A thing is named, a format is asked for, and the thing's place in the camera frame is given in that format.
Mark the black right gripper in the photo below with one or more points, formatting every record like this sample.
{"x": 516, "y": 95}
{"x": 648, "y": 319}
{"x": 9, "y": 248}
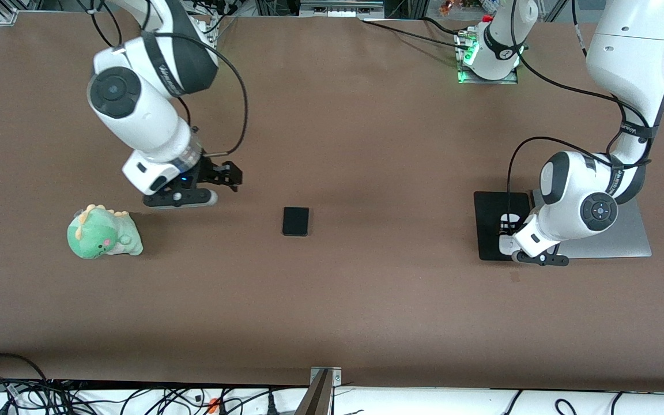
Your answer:
{"x": 212, "y": 170}

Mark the small black square box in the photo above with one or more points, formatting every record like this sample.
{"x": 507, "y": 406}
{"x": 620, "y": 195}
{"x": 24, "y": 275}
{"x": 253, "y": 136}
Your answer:
{"x": 295, "y": 221}

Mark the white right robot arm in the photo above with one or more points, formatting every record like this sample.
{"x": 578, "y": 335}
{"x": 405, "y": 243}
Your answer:
{"x": 136, "y": 109}

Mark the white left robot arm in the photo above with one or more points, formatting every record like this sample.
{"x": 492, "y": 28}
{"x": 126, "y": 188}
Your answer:
{"x": 626, "y": 57}

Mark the black mouse pad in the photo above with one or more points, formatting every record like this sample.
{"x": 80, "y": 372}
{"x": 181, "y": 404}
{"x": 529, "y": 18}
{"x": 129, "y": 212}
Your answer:
{"x": 487, "y": 225}

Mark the silver closed laptop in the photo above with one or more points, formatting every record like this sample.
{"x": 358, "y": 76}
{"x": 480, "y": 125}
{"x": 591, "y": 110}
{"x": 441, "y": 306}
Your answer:
{"x": 632, "y": 242}

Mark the green dinosaur plush toy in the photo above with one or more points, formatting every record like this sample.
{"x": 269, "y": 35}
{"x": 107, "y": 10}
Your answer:
{"x": 98, "y": 233}

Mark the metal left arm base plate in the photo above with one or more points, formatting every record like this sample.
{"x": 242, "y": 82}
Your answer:
{"x": 487, "y": 81}

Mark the silver aluminium frame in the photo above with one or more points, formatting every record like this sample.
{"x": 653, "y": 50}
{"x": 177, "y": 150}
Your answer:
{"x": 340, "y": 7}

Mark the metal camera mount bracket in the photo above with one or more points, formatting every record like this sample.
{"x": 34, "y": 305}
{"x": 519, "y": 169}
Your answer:
{"x": 335, "y": 376}

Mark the dark camera mount pole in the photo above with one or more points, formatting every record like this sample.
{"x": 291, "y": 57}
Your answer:
{"x": 314, "y": 397}

